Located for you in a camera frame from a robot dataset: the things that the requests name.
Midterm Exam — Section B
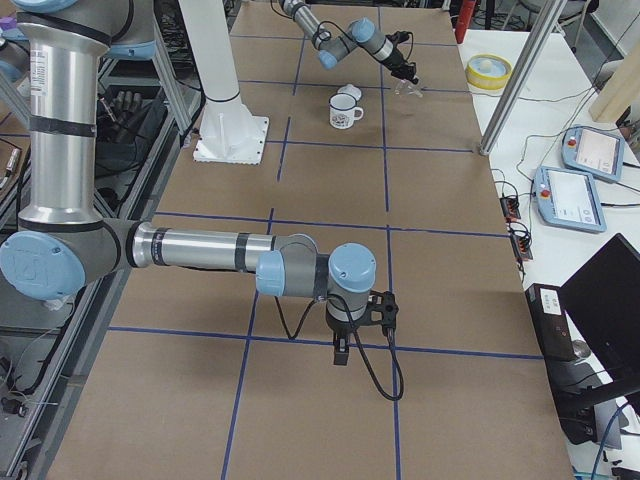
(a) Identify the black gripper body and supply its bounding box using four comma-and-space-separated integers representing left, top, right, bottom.
382, 48, 406, 74
327, 313, 355, 345

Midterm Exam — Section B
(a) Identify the clear glass funnel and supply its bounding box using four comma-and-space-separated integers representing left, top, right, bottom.
394, 80, 423, 98

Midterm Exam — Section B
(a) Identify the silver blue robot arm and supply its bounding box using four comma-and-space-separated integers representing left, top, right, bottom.
1, 1, 376, 365
278, 0, 419, 85

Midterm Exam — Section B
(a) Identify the white round mug lid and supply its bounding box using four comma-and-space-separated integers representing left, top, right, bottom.
337, 84, 362, 102

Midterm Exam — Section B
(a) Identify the white enamel mug blue rim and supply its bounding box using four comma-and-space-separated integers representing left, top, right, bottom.
329, 93, 364, 130

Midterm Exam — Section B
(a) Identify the yellow tape roll with bowl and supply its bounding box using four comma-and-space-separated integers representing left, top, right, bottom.
465, 54, 512, 91

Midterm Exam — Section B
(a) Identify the red cylinder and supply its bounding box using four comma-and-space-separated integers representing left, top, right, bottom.
454, 0, 476, 45

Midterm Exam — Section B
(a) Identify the upper orange black connector module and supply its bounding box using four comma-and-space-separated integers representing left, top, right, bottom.
499, 196, 521, 222

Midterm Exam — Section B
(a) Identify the orange black connector module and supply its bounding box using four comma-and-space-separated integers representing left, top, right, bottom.
510, 235, 533, 261
499, 196, 521, 222

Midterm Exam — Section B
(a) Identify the lower orange black connector module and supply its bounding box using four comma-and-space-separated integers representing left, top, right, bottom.
510, 235, 533, 261

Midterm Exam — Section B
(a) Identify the far blue teach pendant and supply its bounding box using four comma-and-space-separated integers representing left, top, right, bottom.
561, 125, 624, 183

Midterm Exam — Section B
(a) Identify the blue teach pendant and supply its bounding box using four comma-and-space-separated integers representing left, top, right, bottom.
561, 125, 624, 183
533, 166, 607, 233

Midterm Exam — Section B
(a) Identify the near blue teach pendant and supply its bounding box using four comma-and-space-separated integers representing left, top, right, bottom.
533, 166, 607, 233

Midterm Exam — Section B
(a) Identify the black desktop box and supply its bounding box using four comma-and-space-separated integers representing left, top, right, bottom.
525, 283, 577, 362

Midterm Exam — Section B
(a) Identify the wooden plank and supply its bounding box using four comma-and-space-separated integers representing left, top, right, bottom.
589, 43, 640, 123

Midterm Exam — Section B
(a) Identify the black computer monitor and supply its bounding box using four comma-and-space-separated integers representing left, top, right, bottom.
560, 233, 639, 379

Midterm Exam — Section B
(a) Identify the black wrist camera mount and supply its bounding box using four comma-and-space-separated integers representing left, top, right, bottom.
387, 31, 413, 47
360, 290, 399, 337

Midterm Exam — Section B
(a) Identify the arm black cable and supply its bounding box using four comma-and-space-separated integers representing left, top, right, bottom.
273, 292, 406, 401
269, 0, 361, 51

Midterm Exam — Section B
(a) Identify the aluminium frame post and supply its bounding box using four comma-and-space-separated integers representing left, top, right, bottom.
479, 0, 567, 156

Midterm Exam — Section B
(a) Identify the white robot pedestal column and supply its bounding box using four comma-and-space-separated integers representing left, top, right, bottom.
179, 0, 269, 165

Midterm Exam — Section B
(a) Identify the aluminium side frame rail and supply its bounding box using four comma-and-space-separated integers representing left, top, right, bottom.
1, 86, 183, 479

